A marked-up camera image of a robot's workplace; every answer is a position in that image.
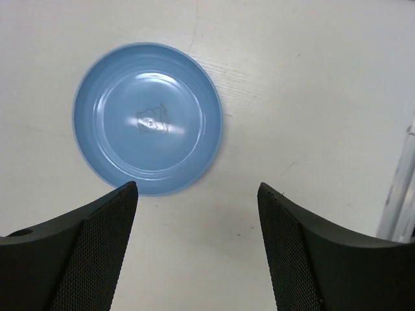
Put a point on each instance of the aluminium table frame rail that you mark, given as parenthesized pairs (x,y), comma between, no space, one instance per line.
(397,220)

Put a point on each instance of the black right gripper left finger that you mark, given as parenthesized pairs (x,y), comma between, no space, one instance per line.
(71,262)

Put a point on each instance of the blue plastic plate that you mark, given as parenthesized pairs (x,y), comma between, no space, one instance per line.
(148,113)

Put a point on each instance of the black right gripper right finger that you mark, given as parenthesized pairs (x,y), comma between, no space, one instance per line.
(315,264)

